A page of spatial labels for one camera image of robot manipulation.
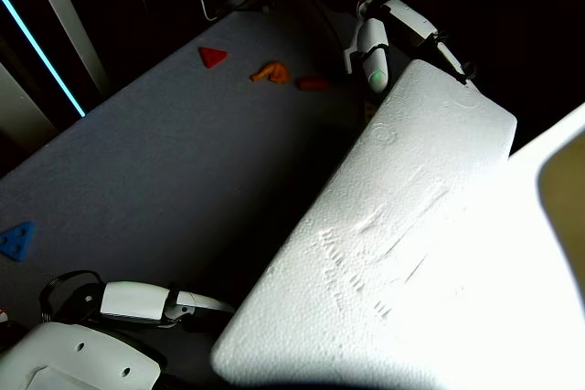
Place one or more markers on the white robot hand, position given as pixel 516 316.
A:
pixel 82 358
pixel 409 17

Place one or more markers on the white foam lid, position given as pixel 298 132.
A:
pixel 388 225

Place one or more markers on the brown toy sausage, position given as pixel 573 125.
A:
pixel 314 84

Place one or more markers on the blue triangle toy block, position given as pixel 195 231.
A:
pixel 17 241

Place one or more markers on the orange toy chicken drumstick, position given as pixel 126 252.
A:
pixel 274 72

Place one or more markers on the red triangle toy block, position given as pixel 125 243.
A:
pixel 211 56

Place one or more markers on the grey table cloth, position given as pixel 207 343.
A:
pixel 160 157

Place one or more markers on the white flat panel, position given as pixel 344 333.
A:
pixel 18 102

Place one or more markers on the white housing with tan opening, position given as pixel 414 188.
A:
pixel 562 248

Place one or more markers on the cyan light strip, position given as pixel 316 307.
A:
pixel 41 52

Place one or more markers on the white vertical post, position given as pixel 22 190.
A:
pixel 68 20

